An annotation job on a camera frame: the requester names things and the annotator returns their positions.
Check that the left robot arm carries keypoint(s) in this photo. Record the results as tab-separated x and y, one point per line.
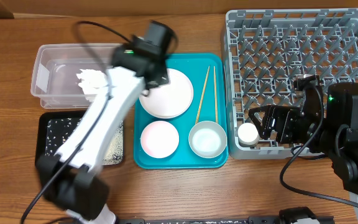
69	178

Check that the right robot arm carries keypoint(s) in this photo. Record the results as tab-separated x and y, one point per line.
327	125

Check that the white cup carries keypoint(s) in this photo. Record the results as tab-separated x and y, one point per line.
248	135

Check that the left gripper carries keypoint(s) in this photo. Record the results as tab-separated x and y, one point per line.
162	73

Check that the left wooden chopstick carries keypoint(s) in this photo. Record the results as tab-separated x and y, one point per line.
202	95

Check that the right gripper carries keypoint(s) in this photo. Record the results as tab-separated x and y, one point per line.
286	114

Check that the white napkin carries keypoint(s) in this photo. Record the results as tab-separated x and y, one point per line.
90	82

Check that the black tray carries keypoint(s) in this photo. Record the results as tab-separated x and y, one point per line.
42	130

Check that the teal serving tray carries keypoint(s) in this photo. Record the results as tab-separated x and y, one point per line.
194	66

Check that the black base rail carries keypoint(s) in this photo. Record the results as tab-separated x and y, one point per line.
289	215

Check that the clear plastic bin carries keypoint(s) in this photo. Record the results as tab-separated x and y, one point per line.
54	78

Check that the large white plate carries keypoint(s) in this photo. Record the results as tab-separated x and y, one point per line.
170	100

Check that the wooden chopstick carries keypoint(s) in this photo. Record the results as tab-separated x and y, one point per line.
215	96
202	95

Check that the grey dishwasher rack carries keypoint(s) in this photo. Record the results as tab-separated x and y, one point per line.
264	50

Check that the spilled rice grains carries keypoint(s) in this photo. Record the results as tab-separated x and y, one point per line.
59	130

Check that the right wooden chopstick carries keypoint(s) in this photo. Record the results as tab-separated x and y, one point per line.
215	96

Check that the grey bowl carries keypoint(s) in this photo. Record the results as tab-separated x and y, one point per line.
207	139

